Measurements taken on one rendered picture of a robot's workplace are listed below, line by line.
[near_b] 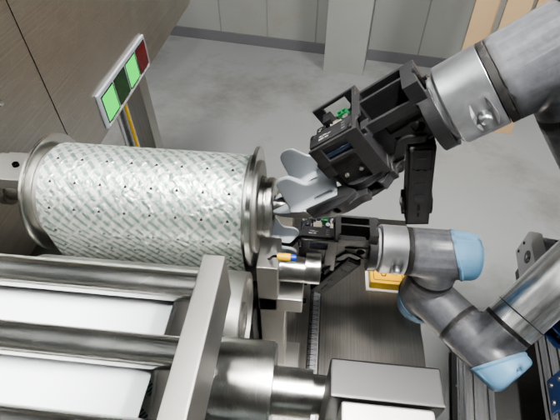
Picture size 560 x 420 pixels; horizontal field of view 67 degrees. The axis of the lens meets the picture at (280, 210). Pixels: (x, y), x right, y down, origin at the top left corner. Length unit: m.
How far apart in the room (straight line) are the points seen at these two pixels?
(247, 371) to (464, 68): 0.28
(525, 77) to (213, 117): 2.61
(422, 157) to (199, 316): 0.29
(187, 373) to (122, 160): 0.37
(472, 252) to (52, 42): 0.69
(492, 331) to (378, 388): 0.51
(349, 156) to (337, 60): 2.96
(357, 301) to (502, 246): 1.55
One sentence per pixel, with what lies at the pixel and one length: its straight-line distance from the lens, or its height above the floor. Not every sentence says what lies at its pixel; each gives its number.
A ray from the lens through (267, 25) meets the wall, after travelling 3.68.
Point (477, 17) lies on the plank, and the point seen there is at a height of 0.63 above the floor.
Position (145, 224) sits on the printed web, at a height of 1.27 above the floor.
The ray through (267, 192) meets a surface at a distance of 0.49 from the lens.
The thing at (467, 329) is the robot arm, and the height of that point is 1.04.
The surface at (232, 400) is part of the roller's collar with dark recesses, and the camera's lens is 0.28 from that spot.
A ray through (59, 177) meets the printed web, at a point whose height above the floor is 1.30.
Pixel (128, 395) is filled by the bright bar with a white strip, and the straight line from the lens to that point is 0.21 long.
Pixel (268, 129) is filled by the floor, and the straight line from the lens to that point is 2.76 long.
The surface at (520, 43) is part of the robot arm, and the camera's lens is 0.39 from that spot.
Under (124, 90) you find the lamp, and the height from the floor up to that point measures 1.17.
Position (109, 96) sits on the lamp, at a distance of 0.88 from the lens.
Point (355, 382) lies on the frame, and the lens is 0.20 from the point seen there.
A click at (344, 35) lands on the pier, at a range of 3.27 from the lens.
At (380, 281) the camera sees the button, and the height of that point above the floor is 0.92.
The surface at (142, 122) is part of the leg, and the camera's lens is 1.52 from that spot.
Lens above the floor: 1.63
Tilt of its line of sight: 47 degrees down
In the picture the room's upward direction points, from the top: straight up
